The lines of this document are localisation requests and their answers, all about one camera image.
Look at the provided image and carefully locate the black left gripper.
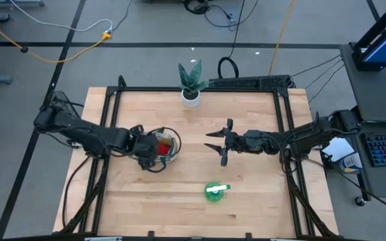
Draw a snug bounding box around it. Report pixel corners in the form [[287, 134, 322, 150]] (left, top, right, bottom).
[[131, 124, 161, 172]]

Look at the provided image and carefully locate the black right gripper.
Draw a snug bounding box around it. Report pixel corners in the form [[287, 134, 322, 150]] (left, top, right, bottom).
[[203, 117, 249, 167]]

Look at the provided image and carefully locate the red black gardening glove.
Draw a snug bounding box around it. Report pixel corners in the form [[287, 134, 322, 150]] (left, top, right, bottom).
[[155, 141, 172, 157]]

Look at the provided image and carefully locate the beige green gardening bag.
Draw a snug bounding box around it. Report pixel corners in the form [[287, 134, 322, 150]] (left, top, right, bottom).
[[131, 127, 182, 174]]

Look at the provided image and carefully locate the snake plant in white pot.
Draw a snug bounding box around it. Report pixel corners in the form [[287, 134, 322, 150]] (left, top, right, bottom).
[[178, 59, 210, 109]]

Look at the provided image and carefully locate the green plastic spray bottle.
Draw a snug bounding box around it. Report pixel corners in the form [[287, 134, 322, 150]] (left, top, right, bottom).
[[204, 181, 232, 203]]

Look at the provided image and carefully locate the black perforated power box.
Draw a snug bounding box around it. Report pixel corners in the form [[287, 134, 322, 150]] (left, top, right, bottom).
[[208, 74, 293, 90]]

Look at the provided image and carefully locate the white paper sheet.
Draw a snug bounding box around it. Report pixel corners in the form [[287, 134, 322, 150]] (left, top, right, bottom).
[[320, 136, 356, 163]]

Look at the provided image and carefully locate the white blue yellow tub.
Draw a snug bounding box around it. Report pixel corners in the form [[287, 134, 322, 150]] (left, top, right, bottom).
[[338, 152, 363, 174]]

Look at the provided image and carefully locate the grey monitor desk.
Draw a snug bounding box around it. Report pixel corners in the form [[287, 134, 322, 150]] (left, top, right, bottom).
[[339, 42, 386, 123]]

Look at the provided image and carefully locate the grey cart base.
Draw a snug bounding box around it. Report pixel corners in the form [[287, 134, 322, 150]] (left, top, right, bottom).
[[0, 0, 45, 8]]

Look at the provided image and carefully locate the black looped gripper cable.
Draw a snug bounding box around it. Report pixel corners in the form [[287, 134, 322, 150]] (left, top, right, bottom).
[[145, 126, 182, 174]]

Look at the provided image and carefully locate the black aluminium rig frame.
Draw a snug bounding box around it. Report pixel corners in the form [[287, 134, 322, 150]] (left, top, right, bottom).
[[54, 75, 340, 241]]

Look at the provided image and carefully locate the black cable with loop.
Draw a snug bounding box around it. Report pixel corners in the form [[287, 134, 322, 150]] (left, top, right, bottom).
[[217, 0, 247, 80]]

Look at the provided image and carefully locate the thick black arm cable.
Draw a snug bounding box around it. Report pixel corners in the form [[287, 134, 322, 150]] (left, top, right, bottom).
[[61, 155, 92, 228]]

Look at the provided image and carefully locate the yellow extension cable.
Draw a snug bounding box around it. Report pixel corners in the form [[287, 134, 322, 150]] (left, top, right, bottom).
[[0, 12, 113, 64]]

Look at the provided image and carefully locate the yellow hanging cable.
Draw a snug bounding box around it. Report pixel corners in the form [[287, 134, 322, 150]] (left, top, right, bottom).
[[268, 0, 296, 76]]

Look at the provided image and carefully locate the black coiled cable bundle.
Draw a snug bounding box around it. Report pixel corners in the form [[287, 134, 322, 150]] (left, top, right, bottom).
[[183, 0, 260, 31]]

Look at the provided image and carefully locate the white floor cable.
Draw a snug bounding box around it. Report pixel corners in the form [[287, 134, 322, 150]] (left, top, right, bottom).
[[8, 0, 114, 33]]

